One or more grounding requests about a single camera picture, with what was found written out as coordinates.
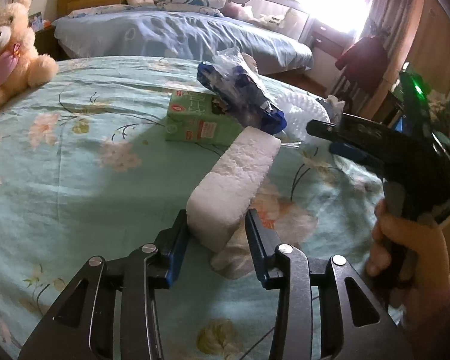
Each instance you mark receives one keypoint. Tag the person's right hand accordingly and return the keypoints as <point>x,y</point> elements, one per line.
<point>431,270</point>

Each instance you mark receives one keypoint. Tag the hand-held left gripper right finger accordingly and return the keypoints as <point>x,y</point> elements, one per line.
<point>260,255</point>

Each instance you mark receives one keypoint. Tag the white foam block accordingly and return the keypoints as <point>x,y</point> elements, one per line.
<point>228,183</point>

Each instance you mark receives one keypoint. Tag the cream teddy bear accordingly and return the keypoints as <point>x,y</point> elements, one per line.
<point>7,37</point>

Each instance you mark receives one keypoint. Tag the wooden wardrobe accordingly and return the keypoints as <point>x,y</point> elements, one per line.
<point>438,37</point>

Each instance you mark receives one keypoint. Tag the grey white bed guard rail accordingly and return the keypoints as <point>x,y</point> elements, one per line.
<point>270,5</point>

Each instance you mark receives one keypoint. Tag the green carton box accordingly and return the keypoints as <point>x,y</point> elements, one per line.
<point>195,120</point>

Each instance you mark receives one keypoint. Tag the flat blue print pillow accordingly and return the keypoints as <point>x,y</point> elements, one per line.
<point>97,10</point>

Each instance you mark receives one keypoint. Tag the light blue floral tablecloth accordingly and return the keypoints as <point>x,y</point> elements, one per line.
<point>78,180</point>

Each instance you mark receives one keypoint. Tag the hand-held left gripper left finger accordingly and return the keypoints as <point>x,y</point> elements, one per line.
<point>177,258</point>

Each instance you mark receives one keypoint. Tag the dark red coat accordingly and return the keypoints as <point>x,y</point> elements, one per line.
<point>363,63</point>

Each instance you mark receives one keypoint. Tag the small white pillow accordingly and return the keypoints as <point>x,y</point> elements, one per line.
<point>142,0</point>

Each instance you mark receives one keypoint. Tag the wooden desk with drawers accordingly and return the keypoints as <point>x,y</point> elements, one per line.
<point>330,39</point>

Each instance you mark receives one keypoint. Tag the bed with blue sheet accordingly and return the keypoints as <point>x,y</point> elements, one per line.
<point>172,33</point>

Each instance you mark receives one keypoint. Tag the pink plush toy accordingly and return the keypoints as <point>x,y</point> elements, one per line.
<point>238,11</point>

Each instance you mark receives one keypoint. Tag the coat stand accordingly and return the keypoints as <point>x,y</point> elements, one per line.
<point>350,90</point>

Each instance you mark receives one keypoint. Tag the grey beige curtain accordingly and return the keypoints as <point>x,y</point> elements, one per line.
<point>386,15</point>

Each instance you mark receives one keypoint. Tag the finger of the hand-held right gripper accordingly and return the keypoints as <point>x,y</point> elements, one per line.
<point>350,153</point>
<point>360,133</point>

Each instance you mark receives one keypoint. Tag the blue silver bag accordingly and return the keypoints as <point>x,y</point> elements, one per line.
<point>243,90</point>

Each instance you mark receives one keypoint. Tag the photo frame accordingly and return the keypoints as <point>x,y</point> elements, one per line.
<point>35,20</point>

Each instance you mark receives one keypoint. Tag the dark wooden nightstand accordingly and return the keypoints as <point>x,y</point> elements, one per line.
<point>47,43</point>

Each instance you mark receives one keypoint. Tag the blue white patterned pillow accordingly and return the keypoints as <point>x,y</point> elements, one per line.
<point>191,0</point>

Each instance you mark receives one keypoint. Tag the small silver wrapper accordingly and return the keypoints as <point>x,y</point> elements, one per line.
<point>332,105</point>

